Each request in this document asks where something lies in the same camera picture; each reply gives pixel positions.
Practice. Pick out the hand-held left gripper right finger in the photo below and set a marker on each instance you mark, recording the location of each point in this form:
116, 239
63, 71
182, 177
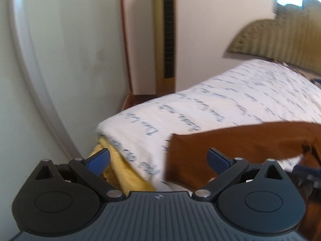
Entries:
218, 159

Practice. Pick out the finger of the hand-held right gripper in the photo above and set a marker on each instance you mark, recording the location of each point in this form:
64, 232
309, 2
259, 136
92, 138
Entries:
308, 175

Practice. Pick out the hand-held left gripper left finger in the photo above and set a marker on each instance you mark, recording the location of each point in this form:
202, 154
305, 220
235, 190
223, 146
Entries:
98, 159

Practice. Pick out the brown knit garment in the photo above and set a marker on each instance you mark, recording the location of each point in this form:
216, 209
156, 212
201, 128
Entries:
250, 143

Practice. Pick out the yellow bed sheet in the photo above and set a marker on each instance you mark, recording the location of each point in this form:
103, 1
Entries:
125, 173

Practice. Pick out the white printed blanket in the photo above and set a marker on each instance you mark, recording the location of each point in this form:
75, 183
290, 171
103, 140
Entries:
225, 100

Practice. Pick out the wooden nightstand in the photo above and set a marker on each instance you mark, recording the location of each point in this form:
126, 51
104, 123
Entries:
136, 101

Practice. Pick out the green padded headboard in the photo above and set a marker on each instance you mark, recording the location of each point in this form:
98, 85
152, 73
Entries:
283, 40

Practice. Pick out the gold tower air conditioner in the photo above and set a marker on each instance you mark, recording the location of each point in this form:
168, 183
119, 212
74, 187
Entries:
166, 30

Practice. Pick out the brown wooden door frame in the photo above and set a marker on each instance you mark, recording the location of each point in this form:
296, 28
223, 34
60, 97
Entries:
125, 37

